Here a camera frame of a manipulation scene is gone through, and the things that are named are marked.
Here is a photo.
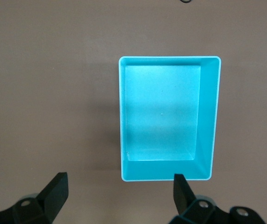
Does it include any blue plastic box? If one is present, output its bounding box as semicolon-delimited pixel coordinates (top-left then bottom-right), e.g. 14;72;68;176
118;56;222;182

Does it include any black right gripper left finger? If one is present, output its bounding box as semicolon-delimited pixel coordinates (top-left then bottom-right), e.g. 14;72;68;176
0;172;69;224

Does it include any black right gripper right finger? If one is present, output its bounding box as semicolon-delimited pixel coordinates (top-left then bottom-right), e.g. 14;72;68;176
169;174;218;224

